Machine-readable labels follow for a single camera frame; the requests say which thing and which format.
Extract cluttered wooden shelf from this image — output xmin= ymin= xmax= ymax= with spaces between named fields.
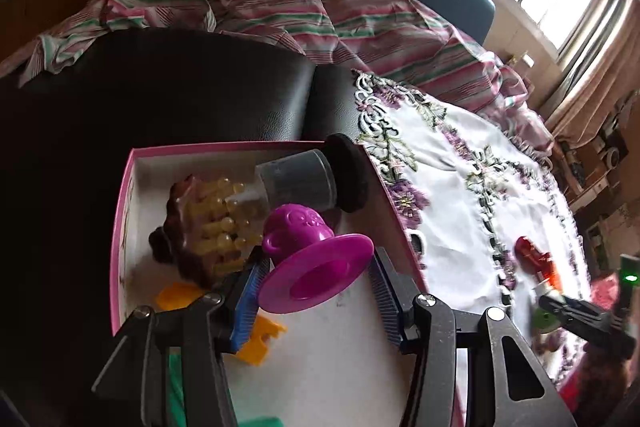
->
xmin=555 ymin=92 xmax=640 ymax=268

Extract pink curtain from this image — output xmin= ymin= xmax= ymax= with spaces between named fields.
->
xmin=540 ymin=0 xmax=640 ymax=132

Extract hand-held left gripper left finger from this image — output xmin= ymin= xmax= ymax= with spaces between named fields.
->
xmin=92 ymin=257 xmax=271 ymax=427

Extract person's right hand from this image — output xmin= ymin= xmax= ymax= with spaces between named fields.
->
xmin=582 ymin=347 xmax=632 ymax=414

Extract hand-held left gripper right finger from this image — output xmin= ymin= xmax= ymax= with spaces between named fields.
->
xmin=370 ymin=247 xmax=576 ymax=427

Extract pink-rimmed white box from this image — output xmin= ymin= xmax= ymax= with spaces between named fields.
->
xmin=110 ymin=141 xmax=468 ymax=427

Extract brown massage brush yellow beads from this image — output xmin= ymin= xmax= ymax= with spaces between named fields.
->
xmin=148 ymin=174 xmax=271 ymax=290

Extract yellow plastic toy piece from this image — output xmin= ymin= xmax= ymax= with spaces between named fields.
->
xmin=155 ymin=282 xmax=288 ymax=368

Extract pink striped blanket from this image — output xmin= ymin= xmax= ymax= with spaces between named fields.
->
xmin=0 ymin=0 xmax=556 ymax=152

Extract white embroidered tablecloth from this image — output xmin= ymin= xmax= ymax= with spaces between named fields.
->
xmin=352 ymin=69 xmax=596 ymax=388

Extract purple plastic toy cup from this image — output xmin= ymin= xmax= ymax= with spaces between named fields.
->
xmin=259 ymin=204 xmax=375 ymax=315

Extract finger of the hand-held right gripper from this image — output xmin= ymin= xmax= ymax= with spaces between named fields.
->
xmin=538 ymin=294 xmax=611 ymax=340

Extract red metal flashlight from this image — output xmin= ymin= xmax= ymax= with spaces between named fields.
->
xmin=515 ymin=236 xmax=551 ymax=280

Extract green white plastic device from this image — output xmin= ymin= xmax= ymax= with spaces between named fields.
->
xmin=530 ymin=307 xmax=563 ymax=339

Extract grey canister black cap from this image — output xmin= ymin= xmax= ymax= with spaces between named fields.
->
xmin=256 ymin=133 xmax=371 ymax=214

